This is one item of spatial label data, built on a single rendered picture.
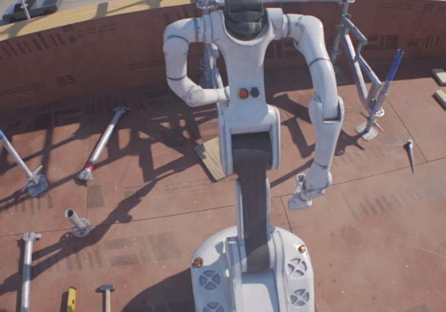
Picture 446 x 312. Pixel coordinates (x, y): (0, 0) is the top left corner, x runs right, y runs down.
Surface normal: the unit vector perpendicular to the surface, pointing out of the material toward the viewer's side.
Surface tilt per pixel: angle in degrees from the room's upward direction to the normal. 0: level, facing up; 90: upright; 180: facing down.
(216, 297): 38
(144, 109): 0
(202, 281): 0
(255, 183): 58
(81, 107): 0
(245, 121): 44
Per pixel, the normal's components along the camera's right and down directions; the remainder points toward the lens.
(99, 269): 0.00, -0.62
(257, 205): 0.11, 0.33
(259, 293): 0.04, -0.42
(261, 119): 0.09, 0.11
